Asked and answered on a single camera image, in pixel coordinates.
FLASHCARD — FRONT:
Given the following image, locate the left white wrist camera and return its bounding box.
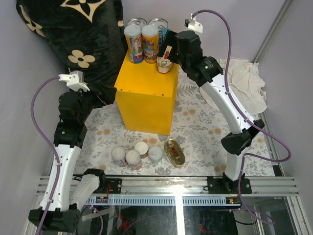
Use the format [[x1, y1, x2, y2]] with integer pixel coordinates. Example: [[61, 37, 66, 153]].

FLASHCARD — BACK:
[[59, 70, 90, 92]]

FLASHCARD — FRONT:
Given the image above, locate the can with white lid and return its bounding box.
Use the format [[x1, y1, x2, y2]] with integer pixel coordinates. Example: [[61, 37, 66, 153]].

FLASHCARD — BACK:
[[111, 146, 128, 167], [125, 150, 142, 170], [134, 141, 149, 159]]

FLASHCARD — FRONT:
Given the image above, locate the yellow wooden shelf cabinet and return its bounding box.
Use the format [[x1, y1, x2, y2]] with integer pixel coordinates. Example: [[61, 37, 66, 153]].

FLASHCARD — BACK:
[[114, 55, 179, 135]]

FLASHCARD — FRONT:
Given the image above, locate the tall porridge can plastic lid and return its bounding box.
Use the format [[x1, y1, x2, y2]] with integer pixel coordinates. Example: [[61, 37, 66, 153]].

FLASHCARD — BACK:
[[124, 25, 144, 64]]

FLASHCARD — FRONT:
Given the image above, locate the blue soup can top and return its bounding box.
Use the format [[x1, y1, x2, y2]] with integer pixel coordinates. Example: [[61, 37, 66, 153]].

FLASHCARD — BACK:
[[127, 17, 147, 28]]

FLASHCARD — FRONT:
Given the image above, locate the purple cable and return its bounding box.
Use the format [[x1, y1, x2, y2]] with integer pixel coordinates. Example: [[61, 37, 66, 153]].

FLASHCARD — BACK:
[[190, 9, 292, 226], [30, 75, 64, 235]]

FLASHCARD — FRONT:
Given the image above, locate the yellow orange can plastic lid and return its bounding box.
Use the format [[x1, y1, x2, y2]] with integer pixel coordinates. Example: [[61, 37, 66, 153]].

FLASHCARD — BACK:
[[141, 24, 160, 65]]

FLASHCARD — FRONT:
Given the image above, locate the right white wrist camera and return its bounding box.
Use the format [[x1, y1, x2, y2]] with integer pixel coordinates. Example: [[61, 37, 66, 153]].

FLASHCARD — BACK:
[[185, 14, 203, 34]]

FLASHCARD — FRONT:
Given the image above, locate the black floral plush blanket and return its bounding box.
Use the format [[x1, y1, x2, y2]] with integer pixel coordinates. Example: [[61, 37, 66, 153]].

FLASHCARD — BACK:
[[16, 0, 127, 104]]

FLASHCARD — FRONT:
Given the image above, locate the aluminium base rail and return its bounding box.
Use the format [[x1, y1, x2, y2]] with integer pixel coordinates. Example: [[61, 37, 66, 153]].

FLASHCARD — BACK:
[[26, 169, 313, 235]]

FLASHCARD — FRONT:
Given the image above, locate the can with white lid front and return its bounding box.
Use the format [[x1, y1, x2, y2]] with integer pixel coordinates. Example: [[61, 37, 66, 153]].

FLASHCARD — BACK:
[[125, 150, 142, 170]]

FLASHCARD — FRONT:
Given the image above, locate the gold oval tin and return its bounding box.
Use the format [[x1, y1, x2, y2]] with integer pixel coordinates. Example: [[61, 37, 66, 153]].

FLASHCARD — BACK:
[[164, 139, 186, 168], [156, 55, 174, 74]]

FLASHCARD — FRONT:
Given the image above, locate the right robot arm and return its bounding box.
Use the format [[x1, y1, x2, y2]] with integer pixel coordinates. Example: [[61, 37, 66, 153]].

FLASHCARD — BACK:
[[159, 30, 265, 193]]

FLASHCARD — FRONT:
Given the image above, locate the white crumpled cloth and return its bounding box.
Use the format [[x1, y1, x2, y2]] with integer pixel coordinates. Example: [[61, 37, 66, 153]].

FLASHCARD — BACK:
[[199, 57, 268, 115]]

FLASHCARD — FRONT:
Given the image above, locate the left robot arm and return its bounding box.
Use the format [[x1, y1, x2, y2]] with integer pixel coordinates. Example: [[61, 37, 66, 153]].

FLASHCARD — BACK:
[[28, 70, 178, 234]]

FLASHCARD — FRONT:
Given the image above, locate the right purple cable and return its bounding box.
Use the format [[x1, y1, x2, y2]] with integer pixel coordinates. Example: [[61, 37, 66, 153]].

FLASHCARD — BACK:
[[190, 9, 292, 226]]

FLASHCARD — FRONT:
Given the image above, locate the floral patterned table mat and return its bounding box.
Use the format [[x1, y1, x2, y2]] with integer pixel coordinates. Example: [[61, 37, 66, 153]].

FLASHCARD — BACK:
[[73, 69, 272, 176]]

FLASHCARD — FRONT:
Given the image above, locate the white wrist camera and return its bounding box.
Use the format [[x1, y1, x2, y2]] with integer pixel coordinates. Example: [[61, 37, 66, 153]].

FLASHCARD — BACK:
[[185, 14, 203, 34], [59, 70, 90, 92]]

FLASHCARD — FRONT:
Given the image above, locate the silver can with clear lid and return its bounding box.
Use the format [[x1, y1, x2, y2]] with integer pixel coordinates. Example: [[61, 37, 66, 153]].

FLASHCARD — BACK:
[[148, 146, 163, 163]]

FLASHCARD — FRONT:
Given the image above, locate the can with white lid back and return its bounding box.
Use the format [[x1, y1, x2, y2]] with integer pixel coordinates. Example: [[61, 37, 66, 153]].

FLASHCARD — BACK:
[[134, 141, 149, 159]]

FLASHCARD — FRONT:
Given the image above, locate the aluminium corner post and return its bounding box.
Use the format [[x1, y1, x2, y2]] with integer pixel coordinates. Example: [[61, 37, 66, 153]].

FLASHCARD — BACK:
[[252, 0, 294, 63]]

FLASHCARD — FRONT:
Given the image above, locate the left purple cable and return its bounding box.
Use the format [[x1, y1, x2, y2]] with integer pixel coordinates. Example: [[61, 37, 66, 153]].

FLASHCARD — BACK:
[[30, 75, 64, 235]]

